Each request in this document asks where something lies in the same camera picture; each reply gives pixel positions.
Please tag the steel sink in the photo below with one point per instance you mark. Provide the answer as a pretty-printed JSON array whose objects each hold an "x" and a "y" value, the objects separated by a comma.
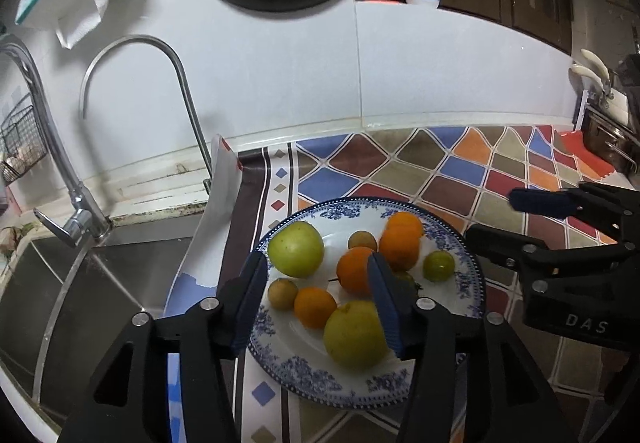
[{"x": 100, "y": 283}]

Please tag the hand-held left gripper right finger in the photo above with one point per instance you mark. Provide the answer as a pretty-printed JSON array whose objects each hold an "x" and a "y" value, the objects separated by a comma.
[{"x": 385, "y": 310}]

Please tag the blue and white plate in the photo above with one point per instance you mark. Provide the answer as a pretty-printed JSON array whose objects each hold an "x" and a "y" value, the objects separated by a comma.
[{"x": 307, "y": 353}]

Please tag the large green apple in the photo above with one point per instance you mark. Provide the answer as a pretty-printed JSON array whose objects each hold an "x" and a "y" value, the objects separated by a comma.
[{"x": 356, "y": 335}]

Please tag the orange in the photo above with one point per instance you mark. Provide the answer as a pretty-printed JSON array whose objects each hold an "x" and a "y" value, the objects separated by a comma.
[
  {"x": 405, "y": 222},
  {"x": 400, "y": 250},
  {"x": 315, "y": 307},
  {"x": 354, "y": 269}
]

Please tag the large steel faucet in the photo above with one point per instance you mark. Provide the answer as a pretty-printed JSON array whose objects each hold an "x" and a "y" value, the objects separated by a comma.
[{"x": 75, "y": 203}]

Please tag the white plastic sheet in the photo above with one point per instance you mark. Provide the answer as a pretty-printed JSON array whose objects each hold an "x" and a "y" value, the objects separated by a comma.
[{"x": 220, "y": 203}]

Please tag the small green fruit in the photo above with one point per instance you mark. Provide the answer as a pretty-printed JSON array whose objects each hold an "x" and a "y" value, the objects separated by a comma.
[
  {"x": 439, "y": 265},
  {"x": 406, "y": 279}
]

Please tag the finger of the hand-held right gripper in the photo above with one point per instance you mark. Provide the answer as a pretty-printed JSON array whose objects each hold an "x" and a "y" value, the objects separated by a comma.
[
  {"x": 500, "y": 240},
  {"x": 530, "y": 200}
]

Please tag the thin gooseneck faucet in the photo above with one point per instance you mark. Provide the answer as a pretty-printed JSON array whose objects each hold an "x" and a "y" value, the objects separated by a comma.
[{"x": 185, "y": 88}]

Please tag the white knife rack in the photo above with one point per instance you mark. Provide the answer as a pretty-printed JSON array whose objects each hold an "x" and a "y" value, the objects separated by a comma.
[{"x": 581, "y": 110}]

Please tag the colourful diamond pattern mat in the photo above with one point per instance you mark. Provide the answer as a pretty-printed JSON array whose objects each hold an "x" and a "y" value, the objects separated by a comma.
[{"x": 400, "y": 173}]

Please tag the small yellow-brown fruit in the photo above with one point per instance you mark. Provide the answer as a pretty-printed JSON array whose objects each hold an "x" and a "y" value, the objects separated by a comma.
[
  {"x": 282, "y": 294},
  {"x": 362, "y": 240}
]

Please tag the steel pot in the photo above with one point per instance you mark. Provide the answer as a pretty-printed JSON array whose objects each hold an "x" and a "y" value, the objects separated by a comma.
[{"x": 610, "y": 138}]

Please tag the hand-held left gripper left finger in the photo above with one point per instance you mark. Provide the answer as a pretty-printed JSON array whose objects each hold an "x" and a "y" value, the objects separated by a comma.
[{"x": 252, "y": 295}]

